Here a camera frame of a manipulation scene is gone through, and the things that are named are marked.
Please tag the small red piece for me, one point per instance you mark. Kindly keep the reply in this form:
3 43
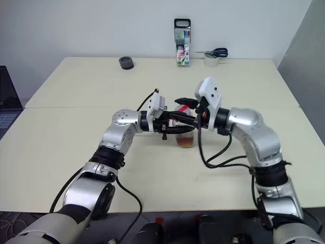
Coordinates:
159 220

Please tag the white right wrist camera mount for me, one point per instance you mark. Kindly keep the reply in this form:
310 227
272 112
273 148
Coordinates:
210 94

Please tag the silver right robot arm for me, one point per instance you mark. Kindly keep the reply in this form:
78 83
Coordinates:
251 127

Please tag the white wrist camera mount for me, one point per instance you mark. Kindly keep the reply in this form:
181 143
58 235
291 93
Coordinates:
210 94
156 106

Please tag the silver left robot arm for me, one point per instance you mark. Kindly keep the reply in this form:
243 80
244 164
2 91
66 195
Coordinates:
119 132

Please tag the dark laptop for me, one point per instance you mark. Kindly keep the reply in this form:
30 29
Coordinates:
7 101

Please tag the small dark bottle cap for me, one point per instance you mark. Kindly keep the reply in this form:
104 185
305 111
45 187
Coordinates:
126 63

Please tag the white tape roll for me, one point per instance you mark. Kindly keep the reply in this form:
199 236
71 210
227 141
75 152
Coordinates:
210 61

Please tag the marker pen pack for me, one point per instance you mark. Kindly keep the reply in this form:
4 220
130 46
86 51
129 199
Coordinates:
182 50

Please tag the clear plastic bottle red label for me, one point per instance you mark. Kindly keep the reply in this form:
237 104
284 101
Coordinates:
185 142

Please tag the dark rounded shape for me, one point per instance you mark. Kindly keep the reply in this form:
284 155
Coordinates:
149 233

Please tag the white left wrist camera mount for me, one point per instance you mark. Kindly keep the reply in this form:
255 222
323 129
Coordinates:
156 106

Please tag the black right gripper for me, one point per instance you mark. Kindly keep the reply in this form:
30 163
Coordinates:
204 119

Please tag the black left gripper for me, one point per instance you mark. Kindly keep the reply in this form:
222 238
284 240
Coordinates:
161 125

